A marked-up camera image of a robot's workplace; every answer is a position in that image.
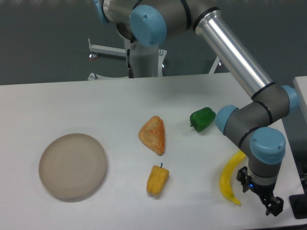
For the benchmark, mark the black device at table edge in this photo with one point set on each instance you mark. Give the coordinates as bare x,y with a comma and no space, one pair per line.
299,205

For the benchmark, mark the beige round plate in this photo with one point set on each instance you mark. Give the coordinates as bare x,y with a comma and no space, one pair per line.
72,166

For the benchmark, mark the white box at right edge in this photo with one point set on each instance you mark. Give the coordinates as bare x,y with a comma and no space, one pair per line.
300,84

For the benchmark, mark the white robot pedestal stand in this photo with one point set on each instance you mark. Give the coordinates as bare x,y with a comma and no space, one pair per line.
184,54

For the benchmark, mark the yellow banana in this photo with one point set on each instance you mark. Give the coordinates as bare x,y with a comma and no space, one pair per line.
225,177

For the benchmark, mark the yellow bell pepper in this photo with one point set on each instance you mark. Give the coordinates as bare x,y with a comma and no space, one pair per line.
157,180

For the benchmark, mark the orange triangular pastry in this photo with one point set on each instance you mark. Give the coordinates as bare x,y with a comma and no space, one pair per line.
152,135

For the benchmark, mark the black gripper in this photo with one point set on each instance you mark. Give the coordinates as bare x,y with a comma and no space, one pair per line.
263,187

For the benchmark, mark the green bell pepper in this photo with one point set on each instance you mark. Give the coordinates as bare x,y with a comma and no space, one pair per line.
202,118

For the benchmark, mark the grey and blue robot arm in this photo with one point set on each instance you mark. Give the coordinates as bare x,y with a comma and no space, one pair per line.
146,24

